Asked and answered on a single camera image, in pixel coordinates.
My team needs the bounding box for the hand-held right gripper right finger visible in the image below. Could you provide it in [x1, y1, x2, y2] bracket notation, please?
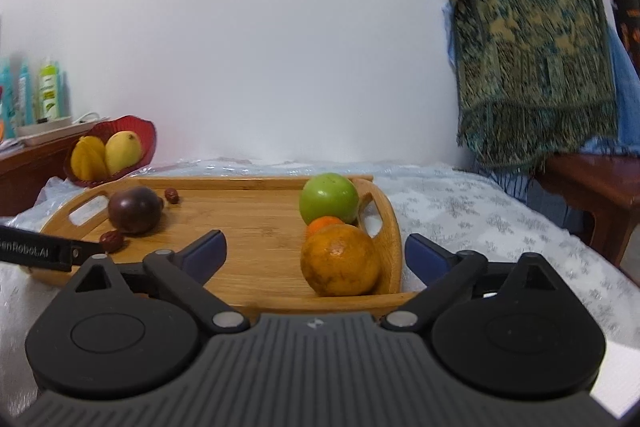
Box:
[381, 233, 569, 334]

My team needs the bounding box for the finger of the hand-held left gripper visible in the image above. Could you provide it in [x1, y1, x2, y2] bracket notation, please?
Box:
[71, 239, 109, 266]

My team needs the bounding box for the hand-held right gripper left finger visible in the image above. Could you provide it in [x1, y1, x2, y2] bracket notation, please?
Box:
[75, 229, 251, 336]

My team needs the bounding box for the wooden serving tray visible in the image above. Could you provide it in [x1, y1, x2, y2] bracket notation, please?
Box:
[30, 175, 418, 313]

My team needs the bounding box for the purple passion fruit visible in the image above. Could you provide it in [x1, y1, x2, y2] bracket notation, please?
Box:
[107, 187, 165, 236]

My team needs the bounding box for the large orange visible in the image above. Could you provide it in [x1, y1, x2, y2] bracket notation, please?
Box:
[300, 224, 382, 298]

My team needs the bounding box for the green apple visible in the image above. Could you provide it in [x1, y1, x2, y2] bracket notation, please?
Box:
[299, 173, 360, 226]

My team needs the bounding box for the wooden cabinet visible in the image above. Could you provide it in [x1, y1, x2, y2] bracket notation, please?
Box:
[0, 127, 96, 218]

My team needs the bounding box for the yellow starfruit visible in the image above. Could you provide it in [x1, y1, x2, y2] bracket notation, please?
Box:
[70, 135, 110, 181]

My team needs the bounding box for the yellow mango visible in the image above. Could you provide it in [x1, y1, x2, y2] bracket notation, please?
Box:
[105, 131, 143, 176]

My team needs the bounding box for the small orange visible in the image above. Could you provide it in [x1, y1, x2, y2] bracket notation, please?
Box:
[306, 216, 346, 236]

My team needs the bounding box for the white plastic dish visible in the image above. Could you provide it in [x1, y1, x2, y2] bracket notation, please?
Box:
[15, 112, 109, 146]

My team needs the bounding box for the red fruit bowl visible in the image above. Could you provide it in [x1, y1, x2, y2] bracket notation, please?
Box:
[63, 115, 157, 188]

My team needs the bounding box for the blue bottle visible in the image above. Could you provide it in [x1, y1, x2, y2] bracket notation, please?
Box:
[0, 59, 16, 140]
[17, 62, 34, 126]

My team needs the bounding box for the green lotion bottle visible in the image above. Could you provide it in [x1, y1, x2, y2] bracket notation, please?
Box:
[38, 57, 63, 122]

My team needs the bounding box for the wooden chair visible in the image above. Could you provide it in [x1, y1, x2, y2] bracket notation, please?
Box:
[535, 152, 640, 269]

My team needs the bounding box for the green patterned shawl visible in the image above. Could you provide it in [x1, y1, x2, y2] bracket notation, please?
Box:
[445, 0, 620, 172]

